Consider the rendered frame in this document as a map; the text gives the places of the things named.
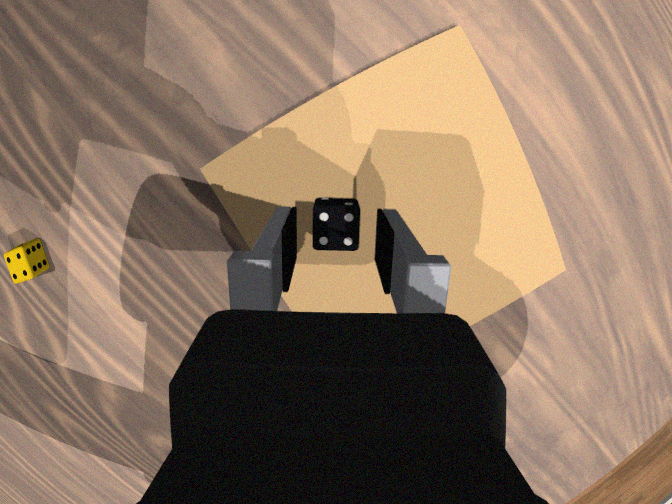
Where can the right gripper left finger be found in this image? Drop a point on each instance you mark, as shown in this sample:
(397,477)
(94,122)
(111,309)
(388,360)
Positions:
(257,278)

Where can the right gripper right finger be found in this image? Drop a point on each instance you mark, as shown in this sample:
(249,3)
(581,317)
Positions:
(417,282)

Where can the tan flat mat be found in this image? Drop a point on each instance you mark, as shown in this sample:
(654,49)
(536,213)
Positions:
(423,132)

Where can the yellow die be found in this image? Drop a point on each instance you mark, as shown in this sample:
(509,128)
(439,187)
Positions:
(26,261)

